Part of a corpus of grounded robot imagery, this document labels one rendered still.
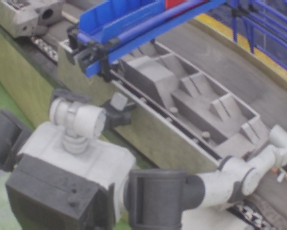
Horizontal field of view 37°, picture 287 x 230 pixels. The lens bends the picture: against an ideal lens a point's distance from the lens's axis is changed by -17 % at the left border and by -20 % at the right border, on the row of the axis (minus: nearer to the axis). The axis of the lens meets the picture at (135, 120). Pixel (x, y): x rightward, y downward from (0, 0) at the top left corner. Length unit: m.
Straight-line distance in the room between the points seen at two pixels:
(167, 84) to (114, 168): 0.89
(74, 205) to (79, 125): 0.18
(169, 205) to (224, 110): 0.86
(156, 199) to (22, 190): 0.30
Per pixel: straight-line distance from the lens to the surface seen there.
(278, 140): 1.42
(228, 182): 1.18
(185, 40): 2.52
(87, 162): 1.07
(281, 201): 1.80
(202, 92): 1.93
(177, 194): 1.03
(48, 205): 0.97
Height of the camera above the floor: 2.18
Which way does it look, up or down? 44 degrees down
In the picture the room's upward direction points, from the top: 5 degrees counter-clockwise
